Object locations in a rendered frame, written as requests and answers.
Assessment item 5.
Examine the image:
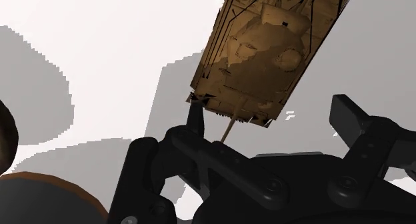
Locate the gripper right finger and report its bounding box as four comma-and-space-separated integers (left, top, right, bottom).
327, 93, 416, 210

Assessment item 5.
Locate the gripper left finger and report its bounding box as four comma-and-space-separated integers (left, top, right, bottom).
107, 101, 291, 224

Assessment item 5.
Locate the tan toy tank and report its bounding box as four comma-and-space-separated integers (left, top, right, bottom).
185, 0, 357, 143

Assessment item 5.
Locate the dark bowl with brown rim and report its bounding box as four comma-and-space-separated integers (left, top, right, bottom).
0, 171, 109, 224

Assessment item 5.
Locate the dark brown round object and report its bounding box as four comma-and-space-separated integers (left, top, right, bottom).
0, 99, 19, 176

